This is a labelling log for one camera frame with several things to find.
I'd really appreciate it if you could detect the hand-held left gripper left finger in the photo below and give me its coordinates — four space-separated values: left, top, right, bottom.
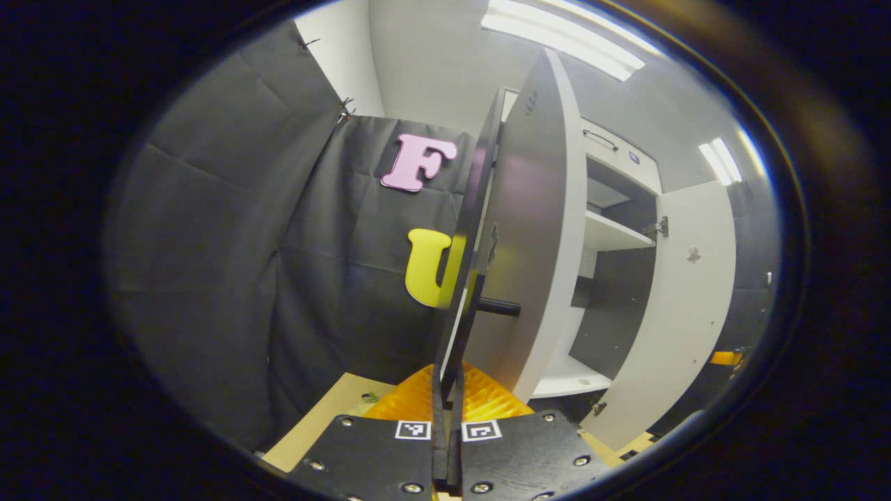
287 362 448 501

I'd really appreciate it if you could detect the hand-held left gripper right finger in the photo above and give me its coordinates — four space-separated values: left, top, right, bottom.
449 363 615 501

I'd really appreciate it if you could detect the grey shoe cabinet door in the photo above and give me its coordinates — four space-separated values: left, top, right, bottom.
580 181 737 453
432 49 589 481

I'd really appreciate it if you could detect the grey double-door shoe cabinet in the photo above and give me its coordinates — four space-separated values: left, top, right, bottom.
432 49 739 453

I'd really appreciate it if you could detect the white cabinet shelf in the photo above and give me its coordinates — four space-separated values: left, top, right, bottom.
583 209 656 253

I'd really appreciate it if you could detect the grey cabinet drawer front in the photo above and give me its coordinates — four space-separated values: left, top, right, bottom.
581 118 662 196

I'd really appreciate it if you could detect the small ceiling light panel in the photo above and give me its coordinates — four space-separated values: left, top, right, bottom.
698 137 743 184

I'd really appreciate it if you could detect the black backdrop cloth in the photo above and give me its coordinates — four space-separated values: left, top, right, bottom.
101 21 777 453

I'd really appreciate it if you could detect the large ceiling light panel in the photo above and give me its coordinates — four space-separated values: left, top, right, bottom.
480 0 646 82

